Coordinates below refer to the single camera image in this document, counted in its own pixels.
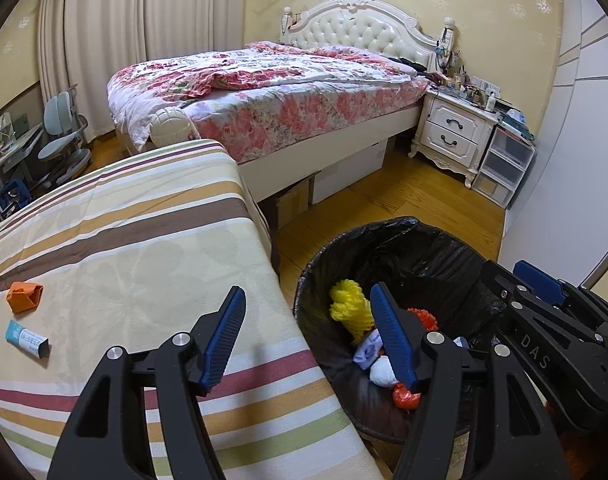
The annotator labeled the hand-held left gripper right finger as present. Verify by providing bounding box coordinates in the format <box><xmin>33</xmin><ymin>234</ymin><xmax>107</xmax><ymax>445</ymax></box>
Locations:
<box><xmin>370</xmin><ymin>281</ymin><xmax>570</xmax><ymax>480</ymax></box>

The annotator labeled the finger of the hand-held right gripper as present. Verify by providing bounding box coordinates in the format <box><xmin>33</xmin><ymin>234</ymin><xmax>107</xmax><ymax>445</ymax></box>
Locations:
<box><xmin>480</xmin><ymin>259</ymin><xmax>608</xmax><ymax>431</ymax></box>
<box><xmin>513</xmin><ymin>260</ymin><xmax>608</xmax><ymax>341</ymax></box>

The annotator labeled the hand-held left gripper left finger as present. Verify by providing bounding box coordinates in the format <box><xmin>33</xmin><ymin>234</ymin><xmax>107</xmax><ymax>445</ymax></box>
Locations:
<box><xmin>46</xmin><ymin>285</ymin><xmax>247</xmax><ymax>480</ymax></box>

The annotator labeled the purple wrapper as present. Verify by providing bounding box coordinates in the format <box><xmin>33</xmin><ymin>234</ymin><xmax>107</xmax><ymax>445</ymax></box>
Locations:
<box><xmin>354</xmin><ymin>332</ymin><xmax>385</xmax><ymax>368</ymax></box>

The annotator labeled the white tissue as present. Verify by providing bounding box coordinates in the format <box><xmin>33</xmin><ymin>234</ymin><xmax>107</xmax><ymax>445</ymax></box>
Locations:
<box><xmin>370</xmin><ymin>355</ymin><xmax>400</xmax><ymax>387</ymax></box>

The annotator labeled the yellow foam fruit net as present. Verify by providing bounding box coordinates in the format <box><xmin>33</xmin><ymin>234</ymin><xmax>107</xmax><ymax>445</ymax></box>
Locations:
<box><xmin>329</xmin><ymin>280</ymin><xmax>377</xmax><ymax>343</ymax></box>

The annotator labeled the trash bin with black bag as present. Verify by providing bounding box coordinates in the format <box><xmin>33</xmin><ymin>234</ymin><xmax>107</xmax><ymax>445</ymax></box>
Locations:
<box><xmin>293</xmin><ymin>216</ymin><xmax>510</xmax><ymax>445</ymax></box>

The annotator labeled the orange-red plastic bag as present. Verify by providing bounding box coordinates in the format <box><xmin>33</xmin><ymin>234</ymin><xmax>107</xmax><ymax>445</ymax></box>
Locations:
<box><xmin>391</xmin><ymin>382</ymin><xmax>422</xmax><ymax>411</ymax></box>

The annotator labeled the red foam fruit net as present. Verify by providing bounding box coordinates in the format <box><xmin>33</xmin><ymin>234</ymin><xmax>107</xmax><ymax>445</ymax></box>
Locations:
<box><xmin>409</xmin><ymin>309</ymin><xmax>439</xmax><ymax>332</ymax></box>

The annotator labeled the person's orange clothing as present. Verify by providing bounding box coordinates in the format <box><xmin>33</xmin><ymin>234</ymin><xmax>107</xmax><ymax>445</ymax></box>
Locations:
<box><xmin>544</xmin><ymin>400</ymin><xmax>587</xmax><ymax>461</ymax></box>

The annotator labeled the clear plastic drawer unit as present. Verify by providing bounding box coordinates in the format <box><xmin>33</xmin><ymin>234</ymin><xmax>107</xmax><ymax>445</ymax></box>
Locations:
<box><xmin>471</xmin><ymin>122</ymin><xmax>537</xmax><ymax>210</ymax></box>

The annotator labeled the white wardrobe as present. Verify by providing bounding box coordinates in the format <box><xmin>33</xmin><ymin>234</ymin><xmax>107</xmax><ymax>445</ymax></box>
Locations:
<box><xmin>499</xmin><ymin>0</ymin><xmax>608</xmax><ymax>291</ymax></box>

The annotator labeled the cardboard box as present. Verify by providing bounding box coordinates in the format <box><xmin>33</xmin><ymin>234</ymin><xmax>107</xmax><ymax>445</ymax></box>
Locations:
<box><xmin>274</xmin><ymin>177</ymin><xmax>315</xmax><ymax>231</ymax></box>

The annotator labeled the pile of blue items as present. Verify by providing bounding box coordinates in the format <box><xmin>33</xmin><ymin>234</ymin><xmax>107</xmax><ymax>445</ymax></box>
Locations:
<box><xmin>499</xmin><ymin>105</ymin><xmax>537</xmax><ymax>141</ymax></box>

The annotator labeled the white nightstand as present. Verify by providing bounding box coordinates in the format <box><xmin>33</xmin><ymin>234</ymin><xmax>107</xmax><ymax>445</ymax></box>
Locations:
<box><xmin>409</xmin><ymin>91</ymin><xmax>500</xmax><ymax>190</ymax></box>

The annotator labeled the white storage box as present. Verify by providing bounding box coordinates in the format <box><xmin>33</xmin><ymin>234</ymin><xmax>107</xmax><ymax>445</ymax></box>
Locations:
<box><xmin>311</xmin><ymin>137</ymin><xmax>390</xmax><ymax>206</ymax></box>

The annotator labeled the cluster of small bottles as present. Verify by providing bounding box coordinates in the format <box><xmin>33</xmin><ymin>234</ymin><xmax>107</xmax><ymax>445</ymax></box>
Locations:
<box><xmin>434</xmin><ymin>60</ymin><xmax>505</xmax><ymax>111</ymax></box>

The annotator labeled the blue and white small box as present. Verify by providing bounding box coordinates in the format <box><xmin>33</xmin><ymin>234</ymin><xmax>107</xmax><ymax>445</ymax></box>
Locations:
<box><xmin>5</xmin><ymin>321</ymin><xmax>50</xmax><ymax>359</ymax></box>

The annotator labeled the orange paper box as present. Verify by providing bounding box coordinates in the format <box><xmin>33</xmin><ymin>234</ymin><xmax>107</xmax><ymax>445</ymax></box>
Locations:
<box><xmin>6</xmin><ymin>282</ymin><xmax>45</xmax><ymax>315</ymax></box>

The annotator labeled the white volleyball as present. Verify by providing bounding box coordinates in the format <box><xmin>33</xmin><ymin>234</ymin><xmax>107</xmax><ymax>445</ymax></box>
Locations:
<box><xmin>149</xmin><ymin>107</ymin><xmax>202</xmax><ymax>148</ymax></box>

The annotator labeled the black garment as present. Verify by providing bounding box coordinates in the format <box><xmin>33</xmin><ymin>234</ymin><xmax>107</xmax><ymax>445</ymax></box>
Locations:
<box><xmin>391</xmin><ymin>56</ymin><xmax>430</xmax><ymax>73</ymax></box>

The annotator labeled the pink floral bed sheet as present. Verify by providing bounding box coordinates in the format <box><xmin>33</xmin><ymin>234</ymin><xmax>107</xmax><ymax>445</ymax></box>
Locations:
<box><xmin>189</xmin><ymin>77</ymin><xmax>432</xmax><ymax>163</ymax></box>

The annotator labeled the blue bag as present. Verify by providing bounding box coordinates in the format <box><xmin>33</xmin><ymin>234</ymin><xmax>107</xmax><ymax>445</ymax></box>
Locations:
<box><xmin>0</xmin><ymin>180</ymin><xmax>32</xmax><ymax>211</ymax></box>

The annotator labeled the grey-blue desk chair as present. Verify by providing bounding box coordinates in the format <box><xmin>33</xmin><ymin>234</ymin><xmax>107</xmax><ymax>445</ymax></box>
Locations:
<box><xmin>36</xmin><ymin>87</ymin><xmax>92</xmax><ymax>181</ymax></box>

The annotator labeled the white floral quilt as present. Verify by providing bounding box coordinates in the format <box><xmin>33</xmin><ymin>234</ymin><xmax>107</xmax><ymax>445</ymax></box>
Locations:
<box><xmin>107</xmin><ymin>40</ymin><xmax>420</xmax><ymax>153</ymax></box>

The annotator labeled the grey study desk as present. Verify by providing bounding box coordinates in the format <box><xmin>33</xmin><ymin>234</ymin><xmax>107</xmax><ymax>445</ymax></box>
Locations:
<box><xmin>0</xmin><ymin>120</ymin><xmax>47</xmax><ymax>196</ymax></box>

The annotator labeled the white bed with tufted headboard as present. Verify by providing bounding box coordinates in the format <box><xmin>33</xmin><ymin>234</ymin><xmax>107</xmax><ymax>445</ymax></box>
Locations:
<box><xmin>107</xmin><ymin>0</ymin><xmax>457</xmax><ymax>201</ymax></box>

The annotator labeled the beige curtain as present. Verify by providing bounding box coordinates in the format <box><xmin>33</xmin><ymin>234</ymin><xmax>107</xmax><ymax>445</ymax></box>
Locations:
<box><xmin>36</xmin><ymin>0</ymin><xmax>250</xmax><ymax>111</ymax></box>

